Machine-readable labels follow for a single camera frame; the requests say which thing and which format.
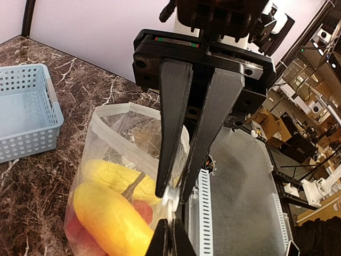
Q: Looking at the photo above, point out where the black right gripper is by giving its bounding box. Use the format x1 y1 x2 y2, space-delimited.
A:
133 29 276 202

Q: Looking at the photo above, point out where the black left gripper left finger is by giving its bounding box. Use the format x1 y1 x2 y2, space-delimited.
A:
145 219 169 256

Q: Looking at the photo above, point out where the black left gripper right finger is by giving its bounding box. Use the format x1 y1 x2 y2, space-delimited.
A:
170 218 196 256

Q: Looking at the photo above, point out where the red toy strawberry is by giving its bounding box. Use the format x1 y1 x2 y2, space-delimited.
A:
133 200 153 225

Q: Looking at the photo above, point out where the orange toy carrot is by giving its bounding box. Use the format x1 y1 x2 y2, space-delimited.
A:
73 182 154 255

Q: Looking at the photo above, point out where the clear dotted zip top bag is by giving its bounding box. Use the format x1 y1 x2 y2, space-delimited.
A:
63 101 191 256

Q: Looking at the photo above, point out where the yellow toy corn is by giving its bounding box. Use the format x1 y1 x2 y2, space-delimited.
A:
81 159 160 205

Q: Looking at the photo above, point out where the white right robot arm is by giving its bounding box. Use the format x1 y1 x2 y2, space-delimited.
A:
133 1 276 203

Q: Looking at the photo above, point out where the large blue perforated basket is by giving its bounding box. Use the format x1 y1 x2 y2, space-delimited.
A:
1 63 64 163

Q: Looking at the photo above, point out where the white slotted cable duct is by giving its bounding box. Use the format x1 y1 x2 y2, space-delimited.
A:
188 170 291 255

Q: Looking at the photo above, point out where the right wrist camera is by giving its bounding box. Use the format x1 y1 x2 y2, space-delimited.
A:
248 1 295 57

